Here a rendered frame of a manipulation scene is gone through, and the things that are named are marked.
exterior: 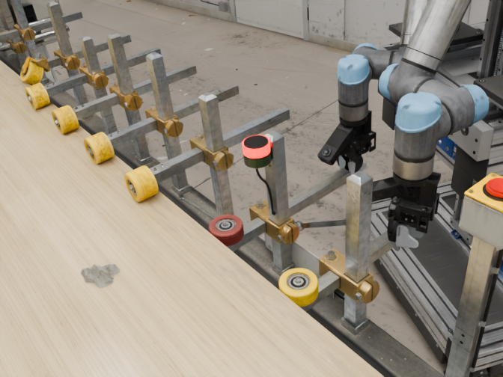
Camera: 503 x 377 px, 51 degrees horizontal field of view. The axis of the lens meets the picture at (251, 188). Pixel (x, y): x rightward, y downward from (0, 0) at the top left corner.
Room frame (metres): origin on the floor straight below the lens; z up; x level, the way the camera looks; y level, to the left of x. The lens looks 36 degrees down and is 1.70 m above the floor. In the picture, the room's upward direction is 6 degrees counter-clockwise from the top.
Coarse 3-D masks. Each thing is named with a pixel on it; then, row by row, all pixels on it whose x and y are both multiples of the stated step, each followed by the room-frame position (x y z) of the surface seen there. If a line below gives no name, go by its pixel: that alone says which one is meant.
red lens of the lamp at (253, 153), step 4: (264, 136) 1.00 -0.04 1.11; (244, 140) 0.99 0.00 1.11; (268, 140) 0.98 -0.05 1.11; (268, 144) 0.96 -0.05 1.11; (244, 148) 0.96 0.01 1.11; (248, 148) 0.96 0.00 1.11; (260, 148) 0.95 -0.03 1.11; (264, 148) 0.95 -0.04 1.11; (268, 148) 0.96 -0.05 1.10; (244, 152) 0.96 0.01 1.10; (248, 152) 0.95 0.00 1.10; (252, 152) 0.95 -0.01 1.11; (256, 152) 0.95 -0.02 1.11; (260, 152) 0.95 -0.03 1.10; (264, 152) 0.95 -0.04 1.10; (268, 152) 0.96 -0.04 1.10; (248, 156) 0.95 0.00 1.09; (252, 156) 0.95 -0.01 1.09; (256, 156) 0.95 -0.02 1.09; (260, 156) 0.95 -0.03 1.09
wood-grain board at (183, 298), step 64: (0, 64) 2.20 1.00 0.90; (0, 128) 1.61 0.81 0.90; (0, 192) 1.22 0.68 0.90; (64, 192) 1.18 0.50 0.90; (128, 192) 1.15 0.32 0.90; (0, 256) 0.95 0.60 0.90; (64, 256) 0.92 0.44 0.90; (128, 256) 0.90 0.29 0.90; (192, 256) 0.87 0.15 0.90; (0, 320) 0.75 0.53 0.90; (64, 320) 0.73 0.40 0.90; (128, 320) 0.71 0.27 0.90; (192, 320) 0.69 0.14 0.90; (256, 320) 0.67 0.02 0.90
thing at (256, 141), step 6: (246, 138) 0.99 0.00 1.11; (252, 138) 0.99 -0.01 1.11; (258, 138) 0.99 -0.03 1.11; (264, 138) 0.98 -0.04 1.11; (246, 144) 0.97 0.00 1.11; (252, 144) 0.97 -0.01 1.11; (258, 144) 0.96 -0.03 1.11; (264, 144) 0.96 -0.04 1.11; (264, 156) 0.95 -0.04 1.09; (270, 162) 0.98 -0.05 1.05; (270, 168) 0.99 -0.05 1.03; (258, 174) 0.97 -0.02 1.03; (264, 180) 0.98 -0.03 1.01; (270, 192) 0.98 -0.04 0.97; (270, 198) 0.99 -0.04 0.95
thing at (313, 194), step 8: (336, 176) 1.17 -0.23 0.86; (344, 176) 1.17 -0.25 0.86; (320, 184) 1.14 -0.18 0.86; (328, 184) 1.14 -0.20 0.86; (336, 184) 1.15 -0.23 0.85; (304, 192) 1.11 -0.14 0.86; (312, 192) 1.11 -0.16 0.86; (320, 192) 1.12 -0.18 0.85; (328, 192) 1.13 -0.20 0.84; (288, 200) 1.09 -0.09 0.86; (296, 200) 1.08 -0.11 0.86; (304, 200) 1.08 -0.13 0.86; (312, 200) 1.10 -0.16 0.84; (296, 208) 1.07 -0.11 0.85; (304, 208) 1.08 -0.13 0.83; (248, 224) 1.01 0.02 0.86; (256, 224) 1.01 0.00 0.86; (264, 224) 1.01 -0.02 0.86; (248, 232) 0.98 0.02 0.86; (256, 232) 0.99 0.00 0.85; (264, 232) 1.01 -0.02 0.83; (248, 240) 0.98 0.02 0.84; (232, 248) 0.95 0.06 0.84
